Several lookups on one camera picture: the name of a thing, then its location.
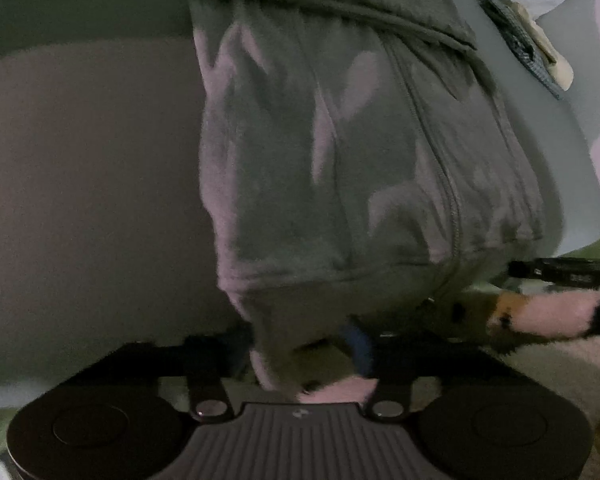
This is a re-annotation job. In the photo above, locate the green bed sheet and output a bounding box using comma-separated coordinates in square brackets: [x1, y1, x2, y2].
[0, 227, 600, 467]

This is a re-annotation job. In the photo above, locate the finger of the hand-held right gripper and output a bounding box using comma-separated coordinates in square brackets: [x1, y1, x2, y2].
[508, 257, 600, 287]

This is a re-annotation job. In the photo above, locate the folded cream garment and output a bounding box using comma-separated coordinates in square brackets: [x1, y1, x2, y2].
[511, 1, 577, 87]

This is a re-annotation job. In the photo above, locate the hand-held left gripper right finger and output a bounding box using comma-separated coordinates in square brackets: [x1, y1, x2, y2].
[344, 322, 527, 420]

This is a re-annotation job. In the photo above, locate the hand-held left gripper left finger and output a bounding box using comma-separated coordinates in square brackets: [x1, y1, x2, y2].
[120, 327, 255, 420]

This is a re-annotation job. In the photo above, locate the folded blue plaid garment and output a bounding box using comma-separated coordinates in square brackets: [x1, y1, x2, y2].
[482, 0, 567, 102]

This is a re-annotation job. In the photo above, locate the grey garment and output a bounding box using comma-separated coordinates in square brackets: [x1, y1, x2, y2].
[186, 0, 567, 404]

